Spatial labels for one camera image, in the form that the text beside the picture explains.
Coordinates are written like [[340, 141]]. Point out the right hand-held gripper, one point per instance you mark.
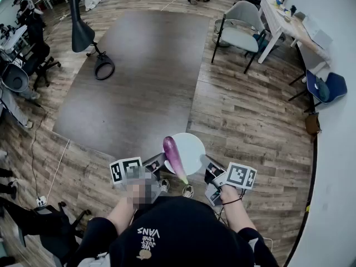
[[240, 175]]

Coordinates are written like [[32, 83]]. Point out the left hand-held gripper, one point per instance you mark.
[[130, 174]]

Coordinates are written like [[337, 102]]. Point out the purple eggplant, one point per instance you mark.
[[173, 154]]

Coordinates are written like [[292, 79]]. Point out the white round plate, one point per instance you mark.
[[192, 149]]

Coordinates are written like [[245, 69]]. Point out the person's right forearm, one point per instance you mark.
[[237, 217]]

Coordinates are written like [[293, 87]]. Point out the person's left forearm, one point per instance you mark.
[[119, 215]]

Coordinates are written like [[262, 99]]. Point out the person's right hand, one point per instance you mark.
[[229, 193]]

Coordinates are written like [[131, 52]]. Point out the person's left shoe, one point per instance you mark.
[[164, 186]]

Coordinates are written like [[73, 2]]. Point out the person's shoe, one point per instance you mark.
[[188, 191], [164, 186]]

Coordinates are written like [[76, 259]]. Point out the person's right shoe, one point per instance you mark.
[[188, 191]]

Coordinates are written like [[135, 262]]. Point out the black printed t-shirt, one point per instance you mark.
[[180, 227]]

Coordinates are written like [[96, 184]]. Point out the brown bag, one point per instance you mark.
[[313, 124]]

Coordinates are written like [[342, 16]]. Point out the white power strip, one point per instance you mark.
[[41, 201]]

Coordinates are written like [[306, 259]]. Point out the grey chair with black legs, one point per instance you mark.
[[239, 37]]

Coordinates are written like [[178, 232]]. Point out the dark green bag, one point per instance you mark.
[[323, 89]]

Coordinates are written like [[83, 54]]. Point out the black desk lamp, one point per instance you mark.
[[80, 35]]

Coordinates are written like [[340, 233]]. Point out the blue chair with black legs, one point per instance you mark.
[[336, 85]]

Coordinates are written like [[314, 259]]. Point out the white table with light top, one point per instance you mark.
[[281, 24]]

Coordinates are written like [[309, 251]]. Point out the grey oval shell rig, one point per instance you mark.
[[15, 78]]

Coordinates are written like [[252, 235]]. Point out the white desk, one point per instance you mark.
[[12, 37]]

